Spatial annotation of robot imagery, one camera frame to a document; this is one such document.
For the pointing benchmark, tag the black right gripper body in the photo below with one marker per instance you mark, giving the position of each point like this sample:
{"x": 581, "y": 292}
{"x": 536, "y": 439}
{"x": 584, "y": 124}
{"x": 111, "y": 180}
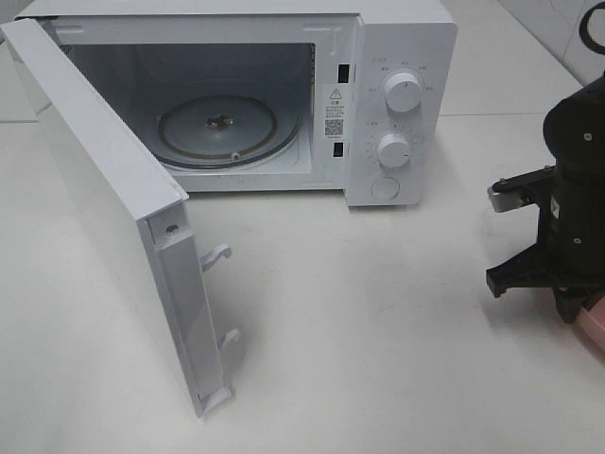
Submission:
{"x": 570, "y": 245}

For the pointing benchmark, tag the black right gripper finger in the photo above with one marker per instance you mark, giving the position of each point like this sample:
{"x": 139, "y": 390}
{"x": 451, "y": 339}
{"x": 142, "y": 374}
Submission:
{"x": 522, "y": 190}
{"x": 527, "y": 269}

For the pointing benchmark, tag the pink round plate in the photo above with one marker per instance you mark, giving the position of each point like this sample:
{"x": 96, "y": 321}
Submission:
{"x": 590, "y": 321}

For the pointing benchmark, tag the round white door button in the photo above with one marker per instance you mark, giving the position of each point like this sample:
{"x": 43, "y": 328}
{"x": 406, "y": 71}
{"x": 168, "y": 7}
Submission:
{"x": 385, "y": 188}

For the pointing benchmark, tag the white microwave door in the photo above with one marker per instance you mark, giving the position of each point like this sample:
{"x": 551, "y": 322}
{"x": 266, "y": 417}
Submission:
{"x": 132, "y": 210}

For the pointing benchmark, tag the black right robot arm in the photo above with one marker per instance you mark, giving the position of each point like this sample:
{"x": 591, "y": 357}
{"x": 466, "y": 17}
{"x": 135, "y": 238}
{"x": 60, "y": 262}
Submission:
{"x": 574, "y": 132}

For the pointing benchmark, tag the upper white power knob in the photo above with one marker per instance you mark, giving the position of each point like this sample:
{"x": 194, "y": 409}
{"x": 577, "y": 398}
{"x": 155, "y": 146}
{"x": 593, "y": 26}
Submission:
{"x": 403, "y": 91}

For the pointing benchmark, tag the white microwave oven body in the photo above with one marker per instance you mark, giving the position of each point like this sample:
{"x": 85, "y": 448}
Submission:
{"x": 148, "y": 57}

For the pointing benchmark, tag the white warning label sticker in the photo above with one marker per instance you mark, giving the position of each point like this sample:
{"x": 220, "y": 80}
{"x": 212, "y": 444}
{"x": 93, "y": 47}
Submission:
{"x": 335, "y": 109}

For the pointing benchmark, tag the glass microwave turntable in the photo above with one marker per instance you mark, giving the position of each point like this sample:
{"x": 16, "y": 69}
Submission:
{"x": 217, "y": 132}

